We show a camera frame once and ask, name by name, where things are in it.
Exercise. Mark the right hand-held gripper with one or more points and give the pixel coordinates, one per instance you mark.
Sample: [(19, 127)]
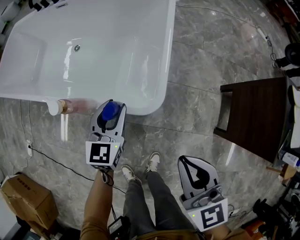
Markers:
[(212, 216)]

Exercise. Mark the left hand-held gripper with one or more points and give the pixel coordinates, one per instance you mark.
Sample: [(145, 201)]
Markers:
[(98, 153)]

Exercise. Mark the blue bottle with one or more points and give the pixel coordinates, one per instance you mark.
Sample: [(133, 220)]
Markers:
[(110, 111)]

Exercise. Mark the white bathtub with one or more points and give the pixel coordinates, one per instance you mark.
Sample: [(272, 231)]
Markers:
[(93, 58)]

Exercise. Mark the person's right forearm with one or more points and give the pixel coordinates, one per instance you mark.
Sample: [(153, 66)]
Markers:
[(218, 233)]

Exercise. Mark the person's left forearm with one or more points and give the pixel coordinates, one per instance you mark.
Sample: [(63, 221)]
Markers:
[(98, 206)]

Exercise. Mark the black bathtub faucet set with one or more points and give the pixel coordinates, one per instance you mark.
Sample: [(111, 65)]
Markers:
[(39, 4)]

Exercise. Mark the person's right leg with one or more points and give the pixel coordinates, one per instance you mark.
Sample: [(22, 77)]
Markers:
[(167, 201)]

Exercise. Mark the person's leg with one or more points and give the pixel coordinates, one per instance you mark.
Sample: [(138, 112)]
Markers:
[(167, 201), (137, 206)]

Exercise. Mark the pink bottle with white cap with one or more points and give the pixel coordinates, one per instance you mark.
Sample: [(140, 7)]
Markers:
[(68, 106)]

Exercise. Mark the person's right shoe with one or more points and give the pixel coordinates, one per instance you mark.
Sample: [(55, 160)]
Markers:
[(153, 161)]

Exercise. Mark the person's shoe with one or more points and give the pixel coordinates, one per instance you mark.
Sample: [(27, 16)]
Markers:
[(129, 173), (153, 161)]

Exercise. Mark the person's left shoe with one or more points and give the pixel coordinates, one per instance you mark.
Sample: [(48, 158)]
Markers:
[(129, 173)]

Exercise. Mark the person's tan jacket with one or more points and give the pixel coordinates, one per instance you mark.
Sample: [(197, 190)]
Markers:
[(178, 235)]

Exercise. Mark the person's left leg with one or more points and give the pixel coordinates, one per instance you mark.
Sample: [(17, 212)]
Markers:
[(137, 206)]

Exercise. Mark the white power strip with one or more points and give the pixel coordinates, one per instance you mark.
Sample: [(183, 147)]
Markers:
[(262, 32), (29, 147)]

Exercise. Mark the dark wooden cabinet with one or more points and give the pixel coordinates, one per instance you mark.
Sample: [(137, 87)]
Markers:
[(255, 117)]

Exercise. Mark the wooden stool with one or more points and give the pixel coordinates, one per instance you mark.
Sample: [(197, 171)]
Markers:
[(284, 172)]

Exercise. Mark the black battery pack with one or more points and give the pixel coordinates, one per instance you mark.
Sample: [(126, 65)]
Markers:
[(118, 226)]

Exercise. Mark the white spray bottle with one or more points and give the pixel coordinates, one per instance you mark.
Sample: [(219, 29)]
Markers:
[(290, 159)]

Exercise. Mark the large cardboard box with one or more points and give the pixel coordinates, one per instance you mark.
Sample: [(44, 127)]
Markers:
[(28, 199)]

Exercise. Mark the white ceramic basin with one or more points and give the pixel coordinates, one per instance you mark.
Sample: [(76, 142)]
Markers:
[(295, 117)]

